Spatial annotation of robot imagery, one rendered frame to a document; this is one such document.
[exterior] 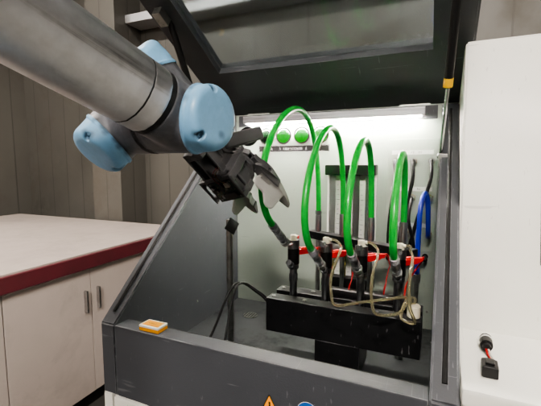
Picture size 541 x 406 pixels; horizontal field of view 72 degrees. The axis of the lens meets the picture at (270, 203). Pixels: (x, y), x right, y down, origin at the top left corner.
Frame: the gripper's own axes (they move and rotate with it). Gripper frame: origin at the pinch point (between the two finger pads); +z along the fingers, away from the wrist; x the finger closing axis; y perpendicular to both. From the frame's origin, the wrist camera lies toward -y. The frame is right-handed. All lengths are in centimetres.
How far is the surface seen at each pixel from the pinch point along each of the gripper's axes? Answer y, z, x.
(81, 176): -131, 37, -301
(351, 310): 7.8, 27.8, 6.2
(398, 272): 2.7, 22.0, 17.8
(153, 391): 34.0, 14.2, -27.1
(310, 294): 3.5, 28.3, -5.6
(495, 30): -196, 79, 34
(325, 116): -44.2, 10.5, -3.9
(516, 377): 19.1, 26.3, 35.5
